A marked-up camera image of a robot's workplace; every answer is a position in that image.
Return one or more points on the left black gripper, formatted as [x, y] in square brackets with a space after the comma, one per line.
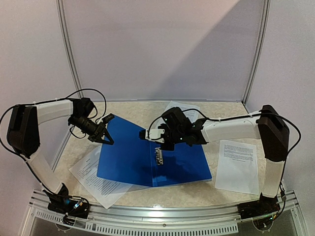
[98, 134]

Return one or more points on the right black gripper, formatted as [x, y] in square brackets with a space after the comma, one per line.
[166, 141]

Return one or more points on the metal folder clip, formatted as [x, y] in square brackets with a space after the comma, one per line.
[159, 156]

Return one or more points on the blue plastic folder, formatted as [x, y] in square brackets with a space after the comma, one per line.
[140, 162]

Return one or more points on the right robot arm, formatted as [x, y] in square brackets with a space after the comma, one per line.
[265, 125]

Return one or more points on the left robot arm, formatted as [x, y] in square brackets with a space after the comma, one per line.
[23, 133]

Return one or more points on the printed paper sheet middle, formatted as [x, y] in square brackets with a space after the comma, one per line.
[191, 110]

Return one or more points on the printed paper sheet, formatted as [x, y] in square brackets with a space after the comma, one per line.
[106, 192]
[191, 110]
[237, 168]

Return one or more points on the printed paper sheet left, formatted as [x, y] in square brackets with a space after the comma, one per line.
[106, 192]

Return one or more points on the printed paper sheet right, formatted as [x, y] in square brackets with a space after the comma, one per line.
[237, 168]

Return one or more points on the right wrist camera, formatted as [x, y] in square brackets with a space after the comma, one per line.
[153, 135]

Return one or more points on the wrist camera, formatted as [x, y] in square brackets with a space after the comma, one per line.
[105, 118]
[153, 135]

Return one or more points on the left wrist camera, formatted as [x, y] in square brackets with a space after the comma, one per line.
[105, 118]

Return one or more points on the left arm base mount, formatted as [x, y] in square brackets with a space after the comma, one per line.
[66, 204]

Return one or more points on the aluminium front rail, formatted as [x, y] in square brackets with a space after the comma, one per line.
[221, 220]

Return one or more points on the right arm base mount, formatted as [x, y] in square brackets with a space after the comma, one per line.
[261, 207]

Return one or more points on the left aluminium frame post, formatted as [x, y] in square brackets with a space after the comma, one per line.
[67, 44]

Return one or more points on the aluminium frame post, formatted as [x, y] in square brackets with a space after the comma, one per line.
[67, 44]
[258, 50]

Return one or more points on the right aluminium frame post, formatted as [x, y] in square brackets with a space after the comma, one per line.
[258, 50]

